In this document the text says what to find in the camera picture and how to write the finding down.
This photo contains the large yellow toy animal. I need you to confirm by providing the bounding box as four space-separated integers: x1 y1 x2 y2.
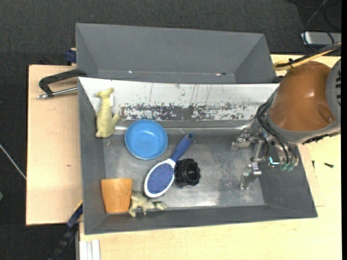
95 87 121 139

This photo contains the small yellow toy animal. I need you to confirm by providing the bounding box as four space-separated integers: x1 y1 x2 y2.
127 190 168 218

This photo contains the grey metal bin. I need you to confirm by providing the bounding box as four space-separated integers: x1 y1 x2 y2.
75 22 318 235

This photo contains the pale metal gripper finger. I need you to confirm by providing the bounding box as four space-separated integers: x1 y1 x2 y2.
230 127 254 151
238 163 263 191

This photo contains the blue and white hairbrush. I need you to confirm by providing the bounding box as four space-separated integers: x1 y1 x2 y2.
143 133 195 199

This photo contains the black ribbed knob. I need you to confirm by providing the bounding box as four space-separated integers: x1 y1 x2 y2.
174 158 202 189

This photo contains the blue bowl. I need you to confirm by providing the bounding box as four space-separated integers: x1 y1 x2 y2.
124 119 169 161

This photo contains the orange cup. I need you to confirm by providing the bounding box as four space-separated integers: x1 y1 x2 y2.
100 178 133 214

